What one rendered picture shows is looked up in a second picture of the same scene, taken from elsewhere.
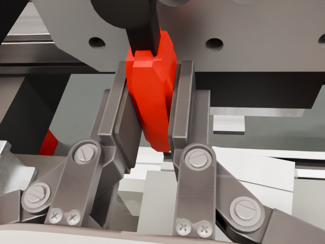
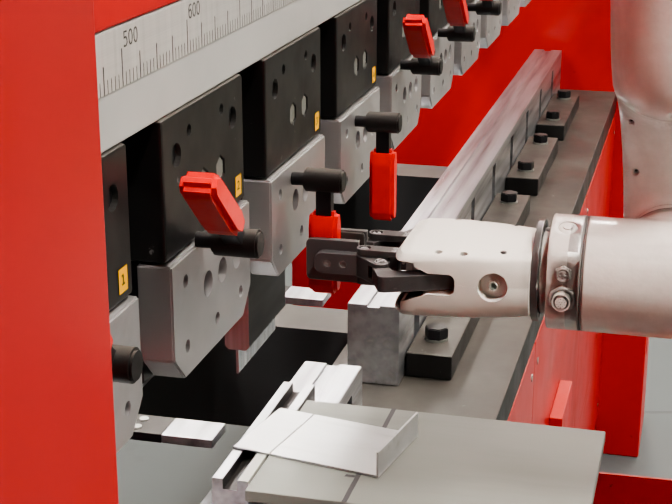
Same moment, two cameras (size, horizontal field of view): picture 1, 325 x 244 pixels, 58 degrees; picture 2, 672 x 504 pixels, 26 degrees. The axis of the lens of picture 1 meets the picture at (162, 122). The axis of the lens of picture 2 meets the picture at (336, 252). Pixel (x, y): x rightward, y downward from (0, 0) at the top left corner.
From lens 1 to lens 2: 1.08 m
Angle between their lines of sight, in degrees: 77
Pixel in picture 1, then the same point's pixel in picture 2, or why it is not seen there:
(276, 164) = (278, 416)
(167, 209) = (305, 481)
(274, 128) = not seen: outside the picture
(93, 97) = not seen: outside the picture
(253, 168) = (276, 428)
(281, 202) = (323, 420)
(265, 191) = (307, 426)
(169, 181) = (269, 476)
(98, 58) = (280, 261)
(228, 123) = (206, 430)
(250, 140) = not seen: outside the picture
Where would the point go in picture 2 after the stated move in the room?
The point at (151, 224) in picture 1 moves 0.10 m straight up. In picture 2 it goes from (320, 490) to (319, 371)
